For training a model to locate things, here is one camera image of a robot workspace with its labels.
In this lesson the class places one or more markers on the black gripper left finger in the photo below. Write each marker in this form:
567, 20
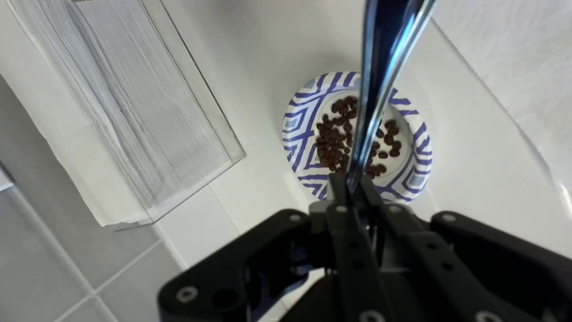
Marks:
269, 269

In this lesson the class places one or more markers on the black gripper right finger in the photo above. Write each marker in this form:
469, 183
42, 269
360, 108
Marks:
476, 274

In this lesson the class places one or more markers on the metal spoon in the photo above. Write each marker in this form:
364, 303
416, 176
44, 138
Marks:
387, 47

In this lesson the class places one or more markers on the blue patterned paper plate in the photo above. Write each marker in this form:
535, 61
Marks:
301, 126

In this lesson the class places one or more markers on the brown coffee bean pile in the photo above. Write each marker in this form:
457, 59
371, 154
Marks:
331, 143

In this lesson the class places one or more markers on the clear napkin dispenser box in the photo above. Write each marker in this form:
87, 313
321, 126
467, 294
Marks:
131, 108

